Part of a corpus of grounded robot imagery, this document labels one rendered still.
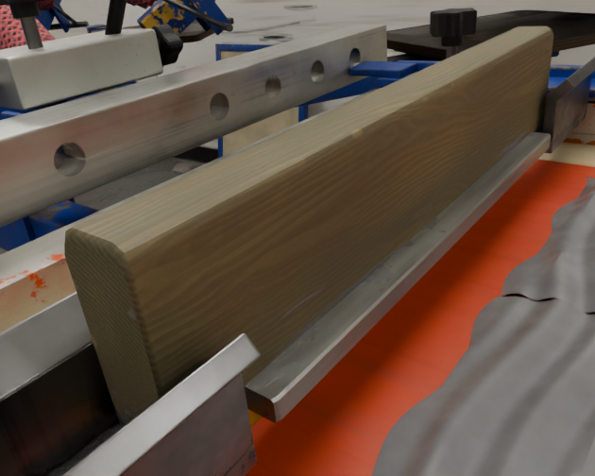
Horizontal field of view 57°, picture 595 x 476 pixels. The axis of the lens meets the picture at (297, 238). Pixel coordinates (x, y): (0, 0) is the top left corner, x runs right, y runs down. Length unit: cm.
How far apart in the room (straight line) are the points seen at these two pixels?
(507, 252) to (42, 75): 33
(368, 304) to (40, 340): 12
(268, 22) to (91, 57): 255
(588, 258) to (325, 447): 18
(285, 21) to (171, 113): 249
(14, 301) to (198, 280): 16
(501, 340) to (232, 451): 14
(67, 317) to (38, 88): 27
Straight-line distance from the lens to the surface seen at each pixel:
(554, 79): 55
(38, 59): 43
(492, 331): 27
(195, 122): 44
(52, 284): 31
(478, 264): 32
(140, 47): 48
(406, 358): 25
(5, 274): 31
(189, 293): 15
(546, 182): 44
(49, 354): 18
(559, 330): 27
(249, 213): 16
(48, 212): 60
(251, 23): 305
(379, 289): 23
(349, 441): 22
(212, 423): 16
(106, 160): 40
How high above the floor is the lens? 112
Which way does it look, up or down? 27 degrees down
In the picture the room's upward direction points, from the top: 6 degrees counter-clockwise
